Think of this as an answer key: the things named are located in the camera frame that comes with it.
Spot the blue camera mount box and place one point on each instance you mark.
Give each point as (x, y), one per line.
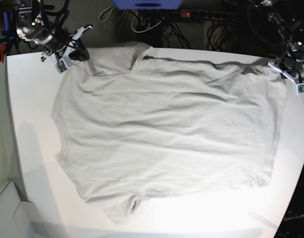
(147, 4)

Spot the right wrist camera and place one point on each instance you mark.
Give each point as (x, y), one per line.
(63, 65)

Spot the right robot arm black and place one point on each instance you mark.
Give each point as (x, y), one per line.
(40, 24)

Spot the blue handled tool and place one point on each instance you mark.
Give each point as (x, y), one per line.
(8, 25)

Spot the grey t-shirt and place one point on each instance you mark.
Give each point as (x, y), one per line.
(135, 127)

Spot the black power strip red light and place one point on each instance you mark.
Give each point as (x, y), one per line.
(207, 15)

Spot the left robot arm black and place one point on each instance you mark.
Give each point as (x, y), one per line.
(280, 24)

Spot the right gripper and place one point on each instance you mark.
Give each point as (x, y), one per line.
(63, 44)

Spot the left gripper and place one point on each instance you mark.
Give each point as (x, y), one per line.
(289, 68)

